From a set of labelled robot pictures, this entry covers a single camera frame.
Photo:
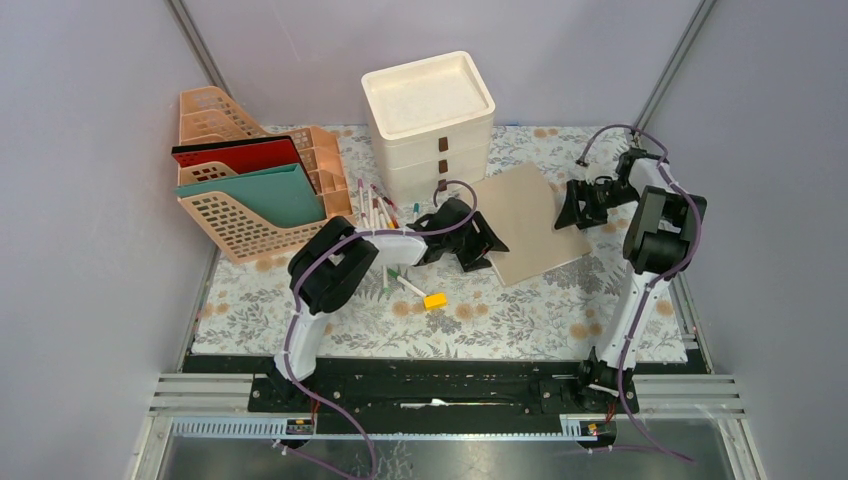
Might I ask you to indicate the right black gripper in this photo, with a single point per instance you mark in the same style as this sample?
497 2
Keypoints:
580 191

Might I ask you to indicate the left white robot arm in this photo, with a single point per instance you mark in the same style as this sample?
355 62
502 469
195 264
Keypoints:
328 269

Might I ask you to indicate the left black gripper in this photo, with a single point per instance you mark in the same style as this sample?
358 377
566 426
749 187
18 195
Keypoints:
482 242

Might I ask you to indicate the green capped white marker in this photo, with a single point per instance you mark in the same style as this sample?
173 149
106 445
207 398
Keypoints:
402 280

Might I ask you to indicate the beige notebook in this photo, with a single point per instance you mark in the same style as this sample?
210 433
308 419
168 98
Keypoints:
521 208

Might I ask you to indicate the teal folder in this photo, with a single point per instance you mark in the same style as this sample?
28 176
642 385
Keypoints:
283 195

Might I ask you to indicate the yellow eraser block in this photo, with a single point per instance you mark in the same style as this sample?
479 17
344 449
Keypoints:
435 301

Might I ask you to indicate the red ring binder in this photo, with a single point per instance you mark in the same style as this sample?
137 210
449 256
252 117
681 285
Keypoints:
241 156

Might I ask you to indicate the white three-drawer cabinet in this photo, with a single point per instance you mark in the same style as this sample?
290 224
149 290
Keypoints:
431 121

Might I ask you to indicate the red capped marker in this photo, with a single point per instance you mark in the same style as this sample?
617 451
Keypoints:
390 205

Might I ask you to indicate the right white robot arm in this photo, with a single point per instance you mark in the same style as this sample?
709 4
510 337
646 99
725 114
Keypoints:
661 239

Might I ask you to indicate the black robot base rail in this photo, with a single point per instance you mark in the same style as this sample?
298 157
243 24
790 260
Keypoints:
427 396

